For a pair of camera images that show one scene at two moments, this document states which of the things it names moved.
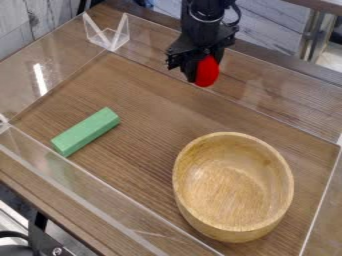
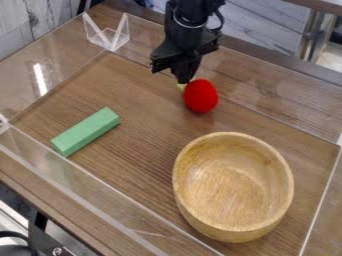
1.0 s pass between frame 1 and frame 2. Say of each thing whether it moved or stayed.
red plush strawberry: moved
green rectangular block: stayed
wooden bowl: stayed
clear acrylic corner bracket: stayed
